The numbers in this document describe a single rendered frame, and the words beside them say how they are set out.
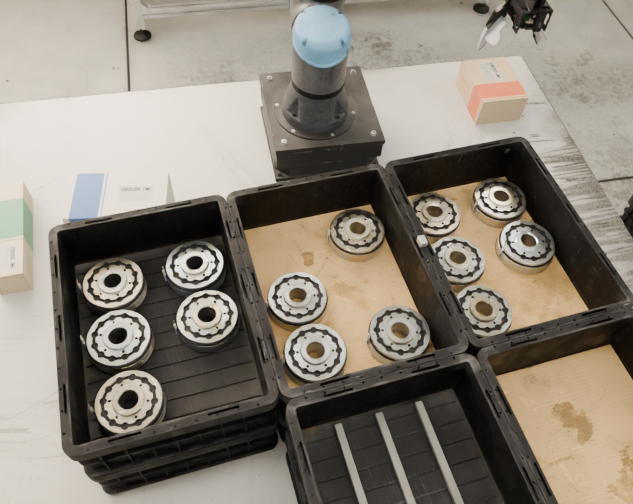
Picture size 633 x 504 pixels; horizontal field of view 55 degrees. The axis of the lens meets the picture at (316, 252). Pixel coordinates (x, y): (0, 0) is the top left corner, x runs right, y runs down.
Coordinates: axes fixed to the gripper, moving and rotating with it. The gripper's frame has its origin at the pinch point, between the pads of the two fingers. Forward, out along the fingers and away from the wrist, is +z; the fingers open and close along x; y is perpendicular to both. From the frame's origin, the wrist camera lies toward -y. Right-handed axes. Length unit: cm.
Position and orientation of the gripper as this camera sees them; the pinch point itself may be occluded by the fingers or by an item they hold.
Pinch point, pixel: (506, 45)
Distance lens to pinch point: 159.8
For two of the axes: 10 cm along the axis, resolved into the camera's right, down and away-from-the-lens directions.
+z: -0.5, 5.7, 8.2
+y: 2.0, 8.1, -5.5
